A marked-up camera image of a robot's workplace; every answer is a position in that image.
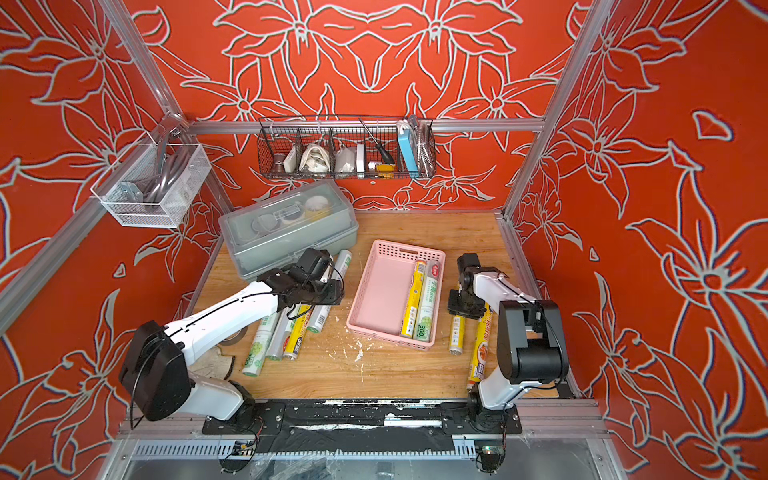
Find silver foil wrap roll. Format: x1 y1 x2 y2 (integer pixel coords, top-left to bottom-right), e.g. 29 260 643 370
308 249 352 333

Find green white wrap roll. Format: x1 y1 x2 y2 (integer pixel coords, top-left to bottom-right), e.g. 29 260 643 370
413 260 440 342

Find pink plastic basket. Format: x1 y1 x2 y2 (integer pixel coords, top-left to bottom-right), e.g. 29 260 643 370
346 239 446 351

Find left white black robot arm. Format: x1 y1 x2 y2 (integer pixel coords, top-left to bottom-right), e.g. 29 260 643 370
119 248 344 422

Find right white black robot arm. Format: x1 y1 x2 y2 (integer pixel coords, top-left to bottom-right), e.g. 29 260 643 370
447 253 569 432

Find yellow orange wrap roll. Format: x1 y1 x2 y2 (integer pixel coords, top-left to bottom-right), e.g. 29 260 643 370
467 307 493 390

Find silver green wrap roll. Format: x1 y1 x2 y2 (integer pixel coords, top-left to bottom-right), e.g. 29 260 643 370
265 307 296 361

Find grey translucent storage box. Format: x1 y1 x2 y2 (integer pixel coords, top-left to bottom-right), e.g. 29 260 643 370
219 180 359 282

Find green white roll far left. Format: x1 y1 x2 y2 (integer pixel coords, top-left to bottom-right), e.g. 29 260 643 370
242 312 280 377

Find white glove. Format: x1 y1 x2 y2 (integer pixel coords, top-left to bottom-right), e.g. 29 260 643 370
189 345 236 381

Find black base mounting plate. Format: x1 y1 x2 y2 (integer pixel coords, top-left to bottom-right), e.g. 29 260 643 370
202 398 522 436

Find black wire wall basket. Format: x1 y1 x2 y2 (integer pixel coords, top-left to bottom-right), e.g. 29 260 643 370
257 115 437 180

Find blue box in wire basket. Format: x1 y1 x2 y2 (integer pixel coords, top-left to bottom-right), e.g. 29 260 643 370
396 120 419 179

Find grey cables in bin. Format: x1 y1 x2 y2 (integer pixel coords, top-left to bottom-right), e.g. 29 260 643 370
128 122 193 204

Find clear plastic wall bin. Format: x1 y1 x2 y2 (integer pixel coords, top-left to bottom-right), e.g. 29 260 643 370
91 134 212 229

